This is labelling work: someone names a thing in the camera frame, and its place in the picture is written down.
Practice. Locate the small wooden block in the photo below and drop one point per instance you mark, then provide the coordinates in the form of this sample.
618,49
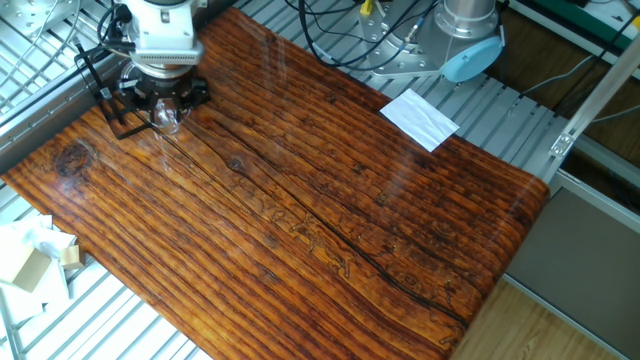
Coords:
72,257

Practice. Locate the clear glass cup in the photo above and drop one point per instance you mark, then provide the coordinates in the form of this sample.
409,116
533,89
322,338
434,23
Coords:
167,120

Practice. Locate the crumpled white paper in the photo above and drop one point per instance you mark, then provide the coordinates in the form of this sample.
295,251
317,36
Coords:
35,235

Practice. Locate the aluminium frame beam with bracket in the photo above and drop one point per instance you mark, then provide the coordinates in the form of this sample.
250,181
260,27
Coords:
595,100

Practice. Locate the yellow plastic clip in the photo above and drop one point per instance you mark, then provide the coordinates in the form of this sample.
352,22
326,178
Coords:
366,7

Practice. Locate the wood grain table mat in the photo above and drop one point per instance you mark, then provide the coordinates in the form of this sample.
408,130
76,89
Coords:
275,225

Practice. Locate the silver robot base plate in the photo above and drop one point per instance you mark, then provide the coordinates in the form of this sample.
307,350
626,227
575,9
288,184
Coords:
395,60

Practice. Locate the perforated aluminium plate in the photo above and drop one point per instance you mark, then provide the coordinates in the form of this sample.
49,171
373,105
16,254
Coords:
30,15

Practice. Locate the large wooden block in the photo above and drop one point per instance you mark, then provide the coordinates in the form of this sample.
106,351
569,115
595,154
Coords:
25,270

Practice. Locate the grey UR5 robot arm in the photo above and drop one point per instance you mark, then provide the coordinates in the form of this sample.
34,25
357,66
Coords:
160,30

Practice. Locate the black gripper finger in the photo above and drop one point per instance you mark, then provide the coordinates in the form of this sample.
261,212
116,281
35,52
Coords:
201,95
125,95

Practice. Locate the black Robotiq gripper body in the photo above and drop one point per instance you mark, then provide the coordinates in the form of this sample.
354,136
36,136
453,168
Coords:
162,90

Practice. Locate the white paper sheet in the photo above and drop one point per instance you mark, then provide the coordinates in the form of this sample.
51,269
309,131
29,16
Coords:
420,120

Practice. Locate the grey flat panel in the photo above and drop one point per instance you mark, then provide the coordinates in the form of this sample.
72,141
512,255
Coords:
580,270

